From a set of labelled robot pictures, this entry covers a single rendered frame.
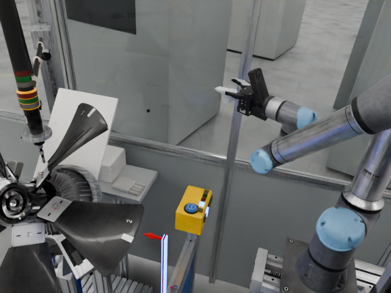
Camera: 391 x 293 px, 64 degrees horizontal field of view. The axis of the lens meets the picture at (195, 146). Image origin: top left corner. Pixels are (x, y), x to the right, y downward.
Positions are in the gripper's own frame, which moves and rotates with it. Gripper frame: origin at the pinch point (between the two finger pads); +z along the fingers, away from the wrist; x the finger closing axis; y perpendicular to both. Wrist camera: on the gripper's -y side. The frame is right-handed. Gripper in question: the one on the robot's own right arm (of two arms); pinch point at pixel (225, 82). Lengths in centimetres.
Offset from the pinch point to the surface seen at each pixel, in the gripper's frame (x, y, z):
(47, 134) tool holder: -63, -8, 5
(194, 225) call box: -33, 39, -15
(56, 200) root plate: -67, 18, 10
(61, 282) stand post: -76, 73, 24
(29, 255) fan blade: -80, 28, 6
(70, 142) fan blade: -56, 3, 13
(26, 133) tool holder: -67, -9, 8
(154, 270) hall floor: -25, 144, 37
